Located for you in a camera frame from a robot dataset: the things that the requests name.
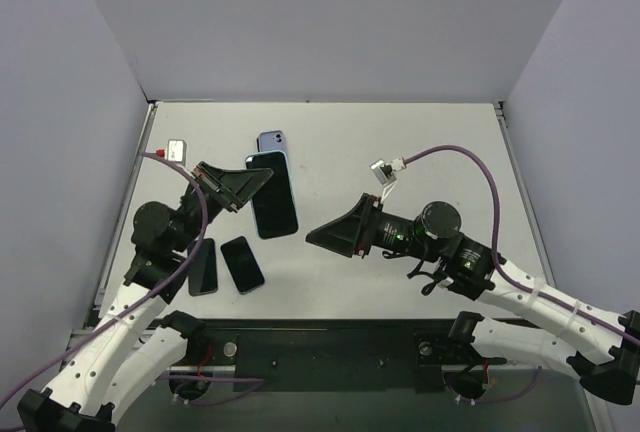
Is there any lilac phone case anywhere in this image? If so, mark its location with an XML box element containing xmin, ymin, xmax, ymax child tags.
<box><xmin>256</xmin><ymin>130</ymin><xmax>287</xmax><ymax>154</ymax></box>

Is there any black phone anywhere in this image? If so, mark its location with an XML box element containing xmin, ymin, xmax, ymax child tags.
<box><xmin>188</xmin><ymin>238</ymin><xmax>218</xmax><ymax>297</ymax></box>

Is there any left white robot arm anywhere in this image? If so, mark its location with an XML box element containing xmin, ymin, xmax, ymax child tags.
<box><xmin>17</xmin><ymin>162</ymin><xmax>273</xmax><ymax>431</ymax></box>

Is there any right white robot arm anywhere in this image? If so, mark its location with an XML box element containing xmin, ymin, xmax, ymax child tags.
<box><xmin>306</xmin><ymin>194</ymin><xmax>639</xmax><ymax>405</ymax></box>

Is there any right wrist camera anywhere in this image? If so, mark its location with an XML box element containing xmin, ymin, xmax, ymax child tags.
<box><xmin>370</xmin><ymin>158</ymin><xmax>406</xmax><ymax>203</ymax></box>

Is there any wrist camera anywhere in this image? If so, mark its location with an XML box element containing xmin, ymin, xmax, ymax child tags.
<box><xmin>155</xmin><ymin>139</ymin><xmax>187</xmax><ymax>166</ymax></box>
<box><xmin>370</xmin><ymin>158</ymin><xmax>406</xmax><ymax>203</ymax></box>

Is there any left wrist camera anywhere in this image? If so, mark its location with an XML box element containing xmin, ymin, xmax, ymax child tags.
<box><xmin>155</xmin><ymin>139</ymin><xmax>187</xmax><ymax>166</ymax></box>

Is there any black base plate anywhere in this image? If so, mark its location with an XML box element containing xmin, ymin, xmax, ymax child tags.
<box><xmin>174</xmin><ymin>319</ymin><xmax>487</xmax><ymax>393</ymax></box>

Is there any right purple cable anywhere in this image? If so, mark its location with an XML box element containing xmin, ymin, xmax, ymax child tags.
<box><xmin>402</xmin><ymin>145</ymin><xmax>640</xmax><ymax>406</ymax></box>

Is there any purple cable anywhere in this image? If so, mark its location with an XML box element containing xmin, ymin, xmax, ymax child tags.
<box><xmin>0</xmin><ymin>150</ymin><xmax>269</xmax><ymax>431</ymax></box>
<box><xmin>402</xmin><ymin>145</ymin><xmax>640</xmax><ymax>406</ymax></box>

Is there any aluminium rail frame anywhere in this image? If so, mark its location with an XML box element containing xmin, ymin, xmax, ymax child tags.
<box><xmin>42</xmin><ymin>101</ymin><xmax>601</xmax><ymax>432</ymax></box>

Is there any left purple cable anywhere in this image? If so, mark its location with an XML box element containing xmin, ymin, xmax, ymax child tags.
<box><xmin>0</xmin><ymin>150</ymin><xmax>269</xmax><ymax>431</ymax></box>

